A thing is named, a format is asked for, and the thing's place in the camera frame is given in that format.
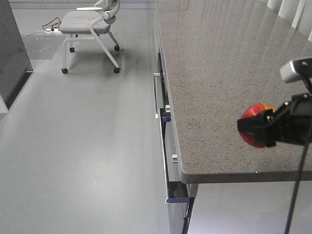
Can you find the counter drawer front with knobs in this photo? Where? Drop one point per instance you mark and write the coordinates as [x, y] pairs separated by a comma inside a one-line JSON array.
[[180, 204]]

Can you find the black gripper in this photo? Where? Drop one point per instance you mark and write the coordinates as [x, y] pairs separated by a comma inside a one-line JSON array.
[[288, 124]]

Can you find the white vertical blinds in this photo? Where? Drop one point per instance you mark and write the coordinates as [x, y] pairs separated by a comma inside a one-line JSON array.
[[298, 13]]

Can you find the dark grey cabinet block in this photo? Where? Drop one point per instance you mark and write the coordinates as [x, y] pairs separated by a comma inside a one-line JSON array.
[[15, 65]]

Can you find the red yellow apple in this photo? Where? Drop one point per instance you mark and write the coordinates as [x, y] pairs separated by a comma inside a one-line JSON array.
[[252, 111]]

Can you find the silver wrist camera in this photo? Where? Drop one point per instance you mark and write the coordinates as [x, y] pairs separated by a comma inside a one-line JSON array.
[[296, 70]]

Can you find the white grey office chair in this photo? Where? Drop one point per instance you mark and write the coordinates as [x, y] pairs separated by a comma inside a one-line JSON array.
[[87, 24]]

